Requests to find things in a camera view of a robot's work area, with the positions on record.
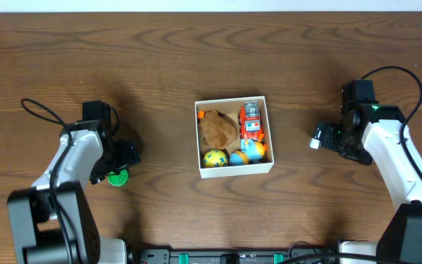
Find green round disc toy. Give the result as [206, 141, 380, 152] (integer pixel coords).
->
[107, 169, 130, 187]

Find blue orange toy figure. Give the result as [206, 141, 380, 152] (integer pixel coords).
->
[229, 139, 267, 166]

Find red toy fire truck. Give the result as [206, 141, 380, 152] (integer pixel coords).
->
[238, 101, 264, 142]

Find yellow ball blue letters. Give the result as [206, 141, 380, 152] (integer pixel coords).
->
[203, 149, 229, 168]

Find brown plush toy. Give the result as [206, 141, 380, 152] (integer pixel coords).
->
[197, 109, 239, 150]

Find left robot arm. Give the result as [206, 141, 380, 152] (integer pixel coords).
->
[7, 100, 141, 263]

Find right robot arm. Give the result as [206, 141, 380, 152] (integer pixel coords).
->
[310, 79, 422, 263]

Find white cardboard box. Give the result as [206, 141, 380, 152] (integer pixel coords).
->
[195, 96, 274, 178]

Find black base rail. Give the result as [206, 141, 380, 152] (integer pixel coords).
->
[126, 242, 335, 264]

